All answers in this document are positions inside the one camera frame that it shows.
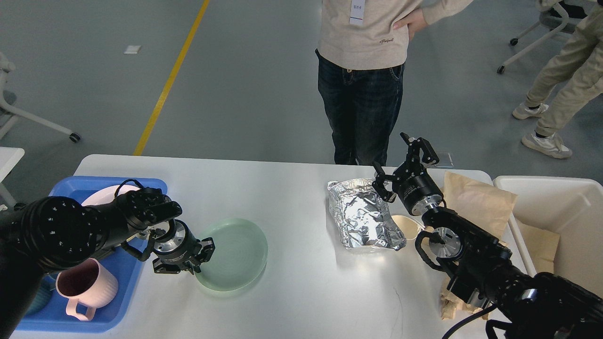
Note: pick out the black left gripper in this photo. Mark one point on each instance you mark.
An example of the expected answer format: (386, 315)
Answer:
(179, 251)

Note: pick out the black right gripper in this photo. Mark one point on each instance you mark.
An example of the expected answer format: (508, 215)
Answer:
(412, 183)

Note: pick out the green plate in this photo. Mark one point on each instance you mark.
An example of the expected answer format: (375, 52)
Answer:
(240, 255)

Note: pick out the pink ribbed mug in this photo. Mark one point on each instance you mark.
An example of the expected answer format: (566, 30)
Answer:
(87, 287)

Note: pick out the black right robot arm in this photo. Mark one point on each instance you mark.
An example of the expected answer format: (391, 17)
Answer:
(543, 306)

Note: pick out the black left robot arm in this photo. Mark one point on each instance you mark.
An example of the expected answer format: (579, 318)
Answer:
(57, 233)

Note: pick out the small cream cup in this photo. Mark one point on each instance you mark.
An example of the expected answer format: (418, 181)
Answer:
(408, 226)

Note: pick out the crumpled aluminium foil bag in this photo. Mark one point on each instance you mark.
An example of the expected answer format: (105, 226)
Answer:
(363, 219)

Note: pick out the brown paper bag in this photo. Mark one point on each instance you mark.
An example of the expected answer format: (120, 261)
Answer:
(482, 204)

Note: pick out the pink plate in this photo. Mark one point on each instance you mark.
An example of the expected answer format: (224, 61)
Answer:
(107, 194)

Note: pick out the person in beige sweater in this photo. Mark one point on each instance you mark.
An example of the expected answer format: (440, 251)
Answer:
(361, 54)

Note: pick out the blue mug yellow inside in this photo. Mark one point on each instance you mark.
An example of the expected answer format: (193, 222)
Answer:
(43, 295)

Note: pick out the crumpled brown paper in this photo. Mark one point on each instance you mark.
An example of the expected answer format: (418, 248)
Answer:
(450, 304)

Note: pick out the blue plastic tray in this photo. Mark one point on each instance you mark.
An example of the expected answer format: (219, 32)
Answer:
(126, 269)

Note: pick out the brown paper in bin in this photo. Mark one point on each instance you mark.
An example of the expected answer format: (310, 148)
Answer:
(537, 248)

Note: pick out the white plastic bin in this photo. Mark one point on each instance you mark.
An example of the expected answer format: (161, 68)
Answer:
(570, 207)

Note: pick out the person in khaki trousers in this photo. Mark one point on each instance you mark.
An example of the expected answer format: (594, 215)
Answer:
(565, 84)

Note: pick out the white side table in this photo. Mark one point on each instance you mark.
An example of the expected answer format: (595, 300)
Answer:
(9, 158)

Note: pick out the white chair base left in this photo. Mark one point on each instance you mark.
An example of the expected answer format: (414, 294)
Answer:
(10, 114)

